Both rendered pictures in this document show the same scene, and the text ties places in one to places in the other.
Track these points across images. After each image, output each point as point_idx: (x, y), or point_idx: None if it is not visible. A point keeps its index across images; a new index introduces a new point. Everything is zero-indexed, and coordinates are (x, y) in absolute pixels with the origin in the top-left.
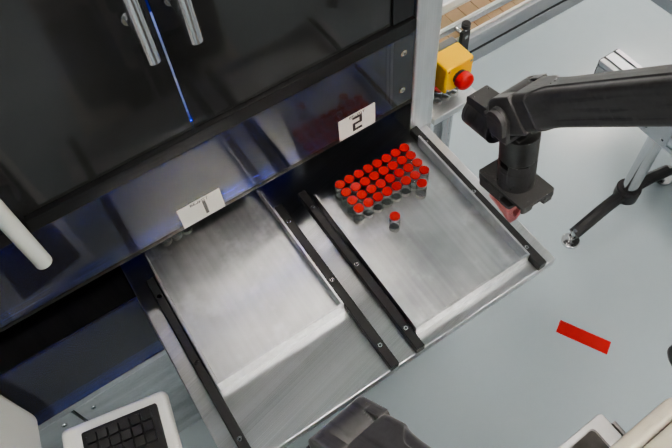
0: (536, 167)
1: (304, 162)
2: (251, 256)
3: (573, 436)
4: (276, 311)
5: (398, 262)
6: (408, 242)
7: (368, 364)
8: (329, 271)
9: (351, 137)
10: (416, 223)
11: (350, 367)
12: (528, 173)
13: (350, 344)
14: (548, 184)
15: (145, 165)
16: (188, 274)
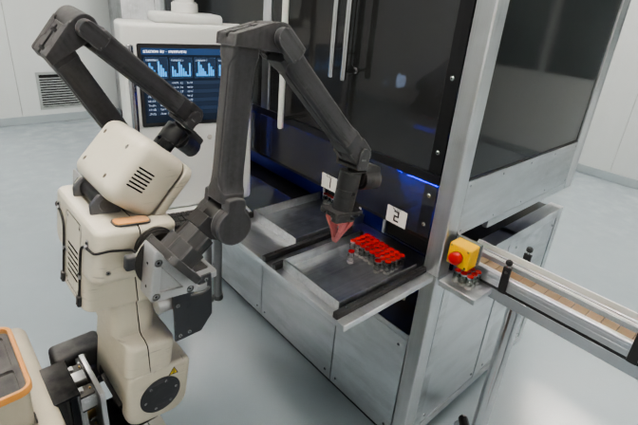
0: (342, 197)
1: (384, 235)
2: (322, 222)
3: (205, 260)
4: (292, 229)
5: (327, 263)
6: (341, 267)
7: (266, 253)
8: (315, 238)
9: (408, 249)
10: (355, 269)
11: (264, 249)
12: (336, 194)
13: (276, 249)
14: (340, 213)
15: (324, 135)
16: (309, 208)
